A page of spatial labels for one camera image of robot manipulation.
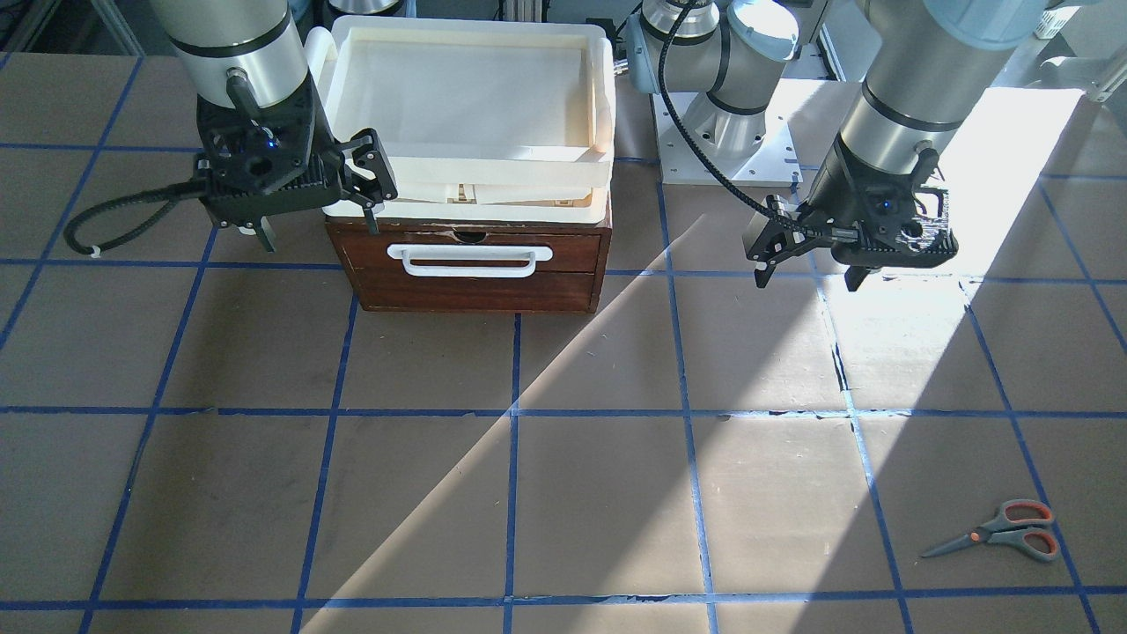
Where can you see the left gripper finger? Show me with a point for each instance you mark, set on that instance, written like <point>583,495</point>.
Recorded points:
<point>776,241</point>
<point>854,276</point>

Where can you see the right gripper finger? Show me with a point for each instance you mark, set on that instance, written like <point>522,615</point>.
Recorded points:
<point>369,181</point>
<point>265,234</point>

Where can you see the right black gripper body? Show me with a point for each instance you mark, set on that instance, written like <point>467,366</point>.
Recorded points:
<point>327,155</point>

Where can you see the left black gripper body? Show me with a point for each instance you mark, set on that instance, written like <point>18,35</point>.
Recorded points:
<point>825,195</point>

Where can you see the wooden drawer with white handle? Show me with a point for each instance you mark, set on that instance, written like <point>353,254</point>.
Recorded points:
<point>499,255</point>

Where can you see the grey orange scissors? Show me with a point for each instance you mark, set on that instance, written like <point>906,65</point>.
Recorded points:
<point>1024,525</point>

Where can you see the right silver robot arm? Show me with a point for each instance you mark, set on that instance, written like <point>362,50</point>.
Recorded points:
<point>243,55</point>

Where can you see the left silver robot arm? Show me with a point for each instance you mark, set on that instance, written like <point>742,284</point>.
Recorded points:
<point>935,60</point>

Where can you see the brown wooden drawer cabinet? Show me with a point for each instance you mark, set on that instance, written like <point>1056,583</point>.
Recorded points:
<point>543,292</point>

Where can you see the white plastic bin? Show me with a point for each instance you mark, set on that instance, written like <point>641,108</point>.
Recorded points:
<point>481,121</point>

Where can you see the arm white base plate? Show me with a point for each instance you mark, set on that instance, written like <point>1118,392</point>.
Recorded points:
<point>749,150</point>

